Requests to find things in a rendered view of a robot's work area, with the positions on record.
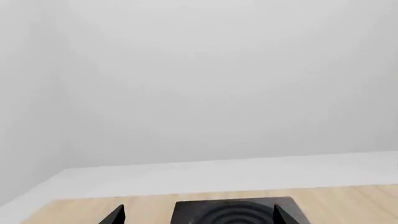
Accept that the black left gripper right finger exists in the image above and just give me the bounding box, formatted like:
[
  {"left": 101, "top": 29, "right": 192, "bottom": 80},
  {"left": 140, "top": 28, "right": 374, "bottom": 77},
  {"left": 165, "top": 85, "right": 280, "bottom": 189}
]
[{"left": 272, "top": 203, "right": 300, "bottom": 224}]

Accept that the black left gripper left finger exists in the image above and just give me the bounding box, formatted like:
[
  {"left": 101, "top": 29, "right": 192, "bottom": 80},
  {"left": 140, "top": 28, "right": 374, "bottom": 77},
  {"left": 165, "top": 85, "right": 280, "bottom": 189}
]
[{"left": 98, "top": 203, "right": 126, "bottom": 224}]

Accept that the black square stove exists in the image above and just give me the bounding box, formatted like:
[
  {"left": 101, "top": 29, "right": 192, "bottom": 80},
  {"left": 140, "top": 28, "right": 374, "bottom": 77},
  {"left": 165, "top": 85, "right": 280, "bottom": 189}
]
[{"left": 170, "top": 196, "right": 312, "bottom": 224}]

